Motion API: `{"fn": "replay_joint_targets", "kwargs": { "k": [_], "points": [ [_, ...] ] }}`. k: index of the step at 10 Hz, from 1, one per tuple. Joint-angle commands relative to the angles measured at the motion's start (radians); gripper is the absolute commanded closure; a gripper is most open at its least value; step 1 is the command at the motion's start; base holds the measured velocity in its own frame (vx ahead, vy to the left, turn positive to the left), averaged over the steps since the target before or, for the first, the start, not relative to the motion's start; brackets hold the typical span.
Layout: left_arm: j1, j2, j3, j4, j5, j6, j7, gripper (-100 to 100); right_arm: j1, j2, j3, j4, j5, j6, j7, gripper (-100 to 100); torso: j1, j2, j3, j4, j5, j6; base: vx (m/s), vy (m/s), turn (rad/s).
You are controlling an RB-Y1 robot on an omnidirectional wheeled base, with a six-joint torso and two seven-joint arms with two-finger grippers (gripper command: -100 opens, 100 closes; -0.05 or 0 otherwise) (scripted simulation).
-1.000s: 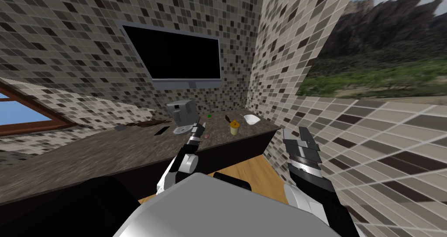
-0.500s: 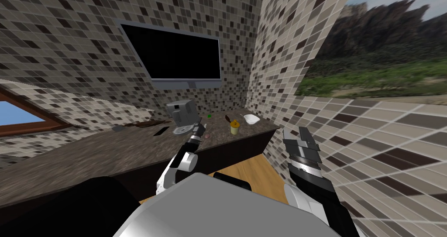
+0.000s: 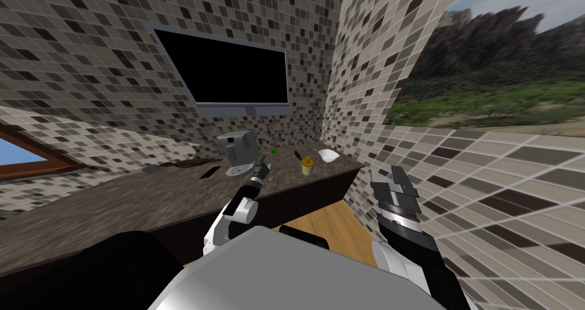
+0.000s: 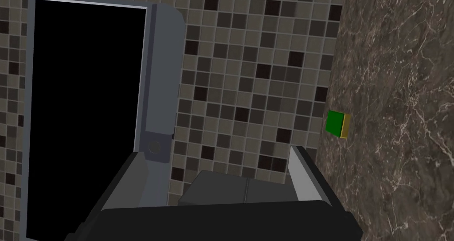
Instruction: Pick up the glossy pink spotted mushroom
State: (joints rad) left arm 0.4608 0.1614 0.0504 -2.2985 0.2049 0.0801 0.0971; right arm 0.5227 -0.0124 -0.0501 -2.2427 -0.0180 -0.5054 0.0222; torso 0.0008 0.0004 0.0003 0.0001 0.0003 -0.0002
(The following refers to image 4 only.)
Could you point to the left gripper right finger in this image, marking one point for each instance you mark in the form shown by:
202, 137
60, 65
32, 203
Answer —
308, 179

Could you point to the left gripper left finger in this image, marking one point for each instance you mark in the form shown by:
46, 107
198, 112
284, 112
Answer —
129, 184

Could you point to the green and yellow sponge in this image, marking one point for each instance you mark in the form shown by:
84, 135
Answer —
337, 124

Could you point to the grey microwave oven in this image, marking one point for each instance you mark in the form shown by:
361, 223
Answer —
88, 109

